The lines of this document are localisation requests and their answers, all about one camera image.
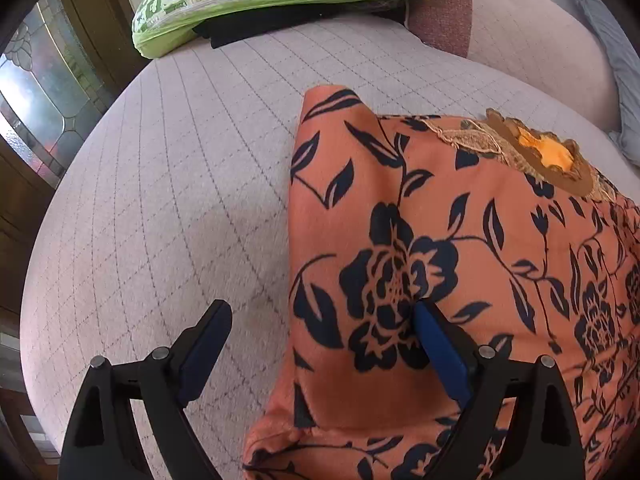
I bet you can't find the orange floral garment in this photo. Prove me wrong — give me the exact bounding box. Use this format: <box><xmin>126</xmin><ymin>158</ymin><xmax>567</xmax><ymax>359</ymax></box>
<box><xmin>242</xmin><ymin>86</ymin><xmax>640</xmax><ymax>480</ymax></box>

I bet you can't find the black folded cloth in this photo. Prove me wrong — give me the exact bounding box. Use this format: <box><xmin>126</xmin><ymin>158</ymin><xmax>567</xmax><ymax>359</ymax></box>
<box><xmin>192</xmin><ymin>2</ymin><xmax>408</xmax><ymax>50</ymax></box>

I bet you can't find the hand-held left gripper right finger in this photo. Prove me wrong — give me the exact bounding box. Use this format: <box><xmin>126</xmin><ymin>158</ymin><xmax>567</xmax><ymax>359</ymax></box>
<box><xmin>412</xmin><ymin>300</ymin><xmax>587</xmax><ymax>480</ymax></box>

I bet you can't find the stained glass window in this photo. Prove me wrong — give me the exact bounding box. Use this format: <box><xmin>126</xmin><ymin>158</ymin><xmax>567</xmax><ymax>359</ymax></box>
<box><xmin>0</xmin><ymin>0</ymin><xmax>118</xmax><ymax>191</ymax></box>

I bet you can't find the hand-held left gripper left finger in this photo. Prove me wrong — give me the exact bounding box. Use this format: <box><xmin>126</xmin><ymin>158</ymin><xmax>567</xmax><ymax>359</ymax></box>
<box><xmin>59</xmin><ymin>300</ymin><xmax>233</xmax><ymax>480</ymax></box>

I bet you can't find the pink quilted sofa seat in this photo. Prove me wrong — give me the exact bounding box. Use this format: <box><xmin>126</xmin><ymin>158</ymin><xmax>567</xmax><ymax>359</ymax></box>
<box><xmin>20</xmin><ymin>15</ymin><xmax>621</xmax><ymax>480</ymax></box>

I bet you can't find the pink sofa backrest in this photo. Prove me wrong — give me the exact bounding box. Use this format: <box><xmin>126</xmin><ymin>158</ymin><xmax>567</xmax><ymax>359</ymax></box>
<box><xmin>407</xmin><ymin>0</ymin><xmax>618</xmax><ymax>131</ymax></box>

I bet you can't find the wooden window frame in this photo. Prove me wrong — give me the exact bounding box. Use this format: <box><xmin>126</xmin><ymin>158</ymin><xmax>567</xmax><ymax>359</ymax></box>
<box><xmin>60</xmin><ymin>0</ymin><xmax>151</xmax><ymax>91</ymax></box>

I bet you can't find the grey-blue pillow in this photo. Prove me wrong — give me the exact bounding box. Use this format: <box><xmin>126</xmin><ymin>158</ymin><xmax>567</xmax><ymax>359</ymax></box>
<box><xmin>552</xmin><ymin>0</ymin><xmax>640</xmax><ymax>168</ymax></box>

